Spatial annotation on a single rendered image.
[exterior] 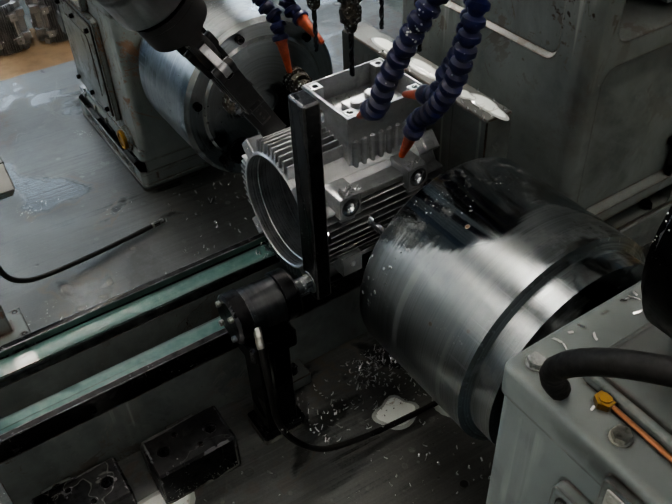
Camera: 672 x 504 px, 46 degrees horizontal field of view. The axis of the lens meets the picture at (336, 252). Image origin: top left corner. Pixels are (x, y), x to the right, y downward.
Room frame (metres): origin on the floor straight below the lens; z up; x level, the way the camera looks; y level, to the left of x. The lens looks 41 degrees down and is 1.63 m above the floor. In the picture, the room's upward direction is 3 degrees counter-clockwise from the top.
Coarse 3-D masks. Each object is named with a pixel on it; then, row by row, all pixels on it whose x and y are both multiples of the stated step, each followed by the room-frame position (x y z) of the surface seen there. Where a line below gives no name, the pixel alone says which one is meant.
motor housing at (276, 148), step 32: (288, 128) 0.84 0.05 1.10; (256, 160) 0.85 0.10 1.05; (288, 160) 0.76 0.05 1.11; (384, 160) 0.80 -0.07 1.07; (256, 192) 0.85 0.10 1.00; (288, 192) 0.87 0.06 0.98; (384, 192) 0.76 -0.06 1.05; (288, 224) 0.83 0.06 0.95; (352, 224) 0.74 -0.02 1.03; (384, 224) 0.76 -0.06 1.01; (288, 256) 0.78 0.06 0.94
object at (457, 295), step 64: (448, 192) 0.61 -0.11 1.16; (512, 192) 0.60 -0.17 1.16; (384, 256) 0.58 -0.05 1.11; (448, 256) 0.54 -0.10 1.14; (512, 256) 0.52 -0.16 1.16; (576, 256) 0.51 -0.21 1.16; (640, 256) 0.57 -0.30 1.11; (384, 320) 0.55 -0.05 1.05; (448, 320) 0.50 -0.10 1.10; (512, 320) 0.47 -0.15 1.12; (448, 384) 0.46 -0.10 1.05
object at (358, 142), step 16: (368, 64) 0.92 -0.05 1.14; (320, 80) 0.88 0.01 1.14; (336, 80) 0.89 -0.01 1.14; (352, 80) 0.90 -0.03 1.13; (368, 80) 0.92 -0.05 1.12; (400, 80) 0.89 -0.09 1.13; (416, 80) 0.86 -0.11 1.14; (320, 96) 0.84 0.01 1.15; (336, 96) 0.89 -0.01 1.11; (368, 96) 0.85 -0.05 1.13; (400, 96) 0.88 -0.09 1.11; (336, 112) 0.80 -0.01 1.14; (352, 112) 0.80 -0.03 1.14; (400, 112) 0.82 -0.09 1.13; (336, 128) 0.80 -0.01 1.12; (352, 128) 0.79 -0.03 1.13; (368, 128) 0.80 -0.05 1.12; (384, 128) 0.81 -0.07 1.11; (400, 128) 0.82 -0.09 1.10; (352, 144) 0.79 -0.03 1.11; (368, 144) 0.80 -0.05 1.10; (384, 144) 0.81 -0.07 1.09; (400, 144) 0.82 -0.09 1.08; (352, 160) 0.79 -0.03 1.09
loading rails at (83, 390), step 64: (256, 256) 0.81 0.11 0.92; (64, 320) 0.70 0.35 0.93; (128, 320) 0.70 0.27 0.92; (192, 320) 0.74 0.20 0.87; (320, 320) 0.73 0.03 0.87; (0, 384) 0.61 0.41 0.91; (64, 384) 0.65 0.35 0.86; (128, 384) 0.59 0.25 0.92; (192, 384) 0.63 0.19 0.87; (0, 448) 0.52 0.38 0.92; (64, 448) 0.55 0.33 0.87; (128, 448) 0.58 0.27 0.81
